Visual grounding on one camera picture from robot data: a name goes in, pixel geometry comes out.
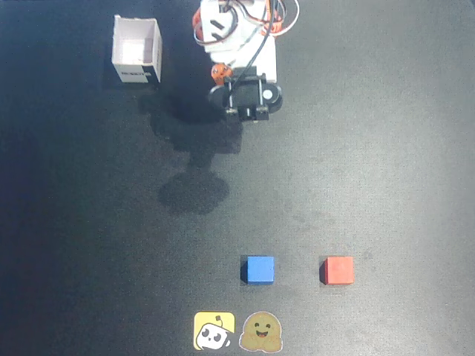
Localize blue cube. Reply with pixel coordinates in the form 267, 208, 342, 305
240, 255, 276, 286

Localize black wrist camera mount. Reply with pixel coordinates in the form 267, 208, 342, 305
206, 67, 284, 123

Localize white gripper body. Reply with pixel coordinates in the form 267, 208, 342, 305
195, 0, 278, 84

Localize white and red servo wires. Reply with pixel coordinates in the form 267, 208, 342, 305
191, 0, 301, 48

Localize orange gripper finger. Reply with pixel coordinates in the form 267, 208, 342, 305
210, 63, 234, 85

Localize red cube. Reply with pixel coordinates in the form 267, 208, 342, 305
319, 255, 355, 286

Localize yellow square robot sticker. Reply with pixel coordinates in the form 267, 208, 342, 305
192, 311, 237, 351

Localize white open cardboard box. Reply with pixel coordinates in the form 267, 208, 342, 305
111, 13, 163, 85

